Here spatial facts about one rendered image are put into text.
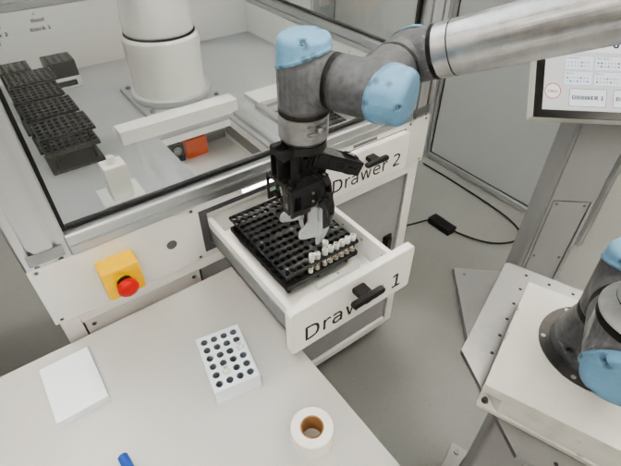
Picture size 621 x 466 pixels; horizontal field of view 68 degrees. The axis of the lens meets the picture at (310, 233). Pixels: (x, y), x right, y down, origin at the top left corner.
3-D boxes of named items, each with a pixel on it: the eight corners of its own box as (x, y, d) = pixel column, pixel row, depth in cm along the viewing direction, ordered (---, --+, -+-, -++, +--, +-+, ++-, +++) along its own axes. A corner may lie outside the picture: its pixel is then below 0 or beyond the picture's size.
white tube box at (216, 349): (261, 386, 83) (260, 374, 81) (217, 405, 81) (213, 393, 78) (238, 336, 92) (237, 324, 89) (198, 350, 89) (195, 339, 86)
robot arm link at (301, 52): (319, 47, 55) (261, 35, 58) (317, 129, 62) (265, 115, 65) (347, 29, 60) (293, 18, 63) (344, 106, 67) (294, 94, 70)
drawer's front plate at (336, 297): (407, 284, 94) (415, 245, 87) (292, 355, 81) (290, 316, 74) (401, 279, 95) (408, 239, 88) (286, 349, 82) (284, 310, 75)
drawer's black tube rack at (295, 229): (356, 263, 97) (358, 239, 92) (287, 300, 89) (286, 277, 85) (296, 210, 110) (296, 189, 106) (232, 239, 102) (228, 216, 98)
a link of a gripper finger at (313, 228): (295, 253, 81) (289, 210, 76) (322, 240, 84) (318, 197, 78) (305, 262, 79) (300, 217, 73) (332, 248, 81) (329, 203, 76)
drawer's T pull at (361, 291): (385, 292, 82) (386, 287, 81) (354, 312, 79) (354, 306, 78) (372, 280, 84) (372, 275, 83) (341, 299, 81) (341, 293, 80)
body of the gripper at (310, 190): (266, 200, 77) (261, 137, 69) (307, 182, 81) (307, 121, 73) (293, 224, 73) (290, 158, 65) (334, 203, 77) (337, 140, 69)
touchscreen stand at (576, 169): (593, 377, 170) (777, 130, 103) (470, 366, 173) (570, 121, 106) (553, 279, 207) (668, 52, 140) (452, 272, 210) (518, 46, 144)
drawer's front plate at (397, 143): (405, 166, 128) (410, 131, 121) (322, 203, 115) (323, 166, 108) (400, 164, 129) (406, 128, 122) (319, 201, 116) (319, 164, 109)
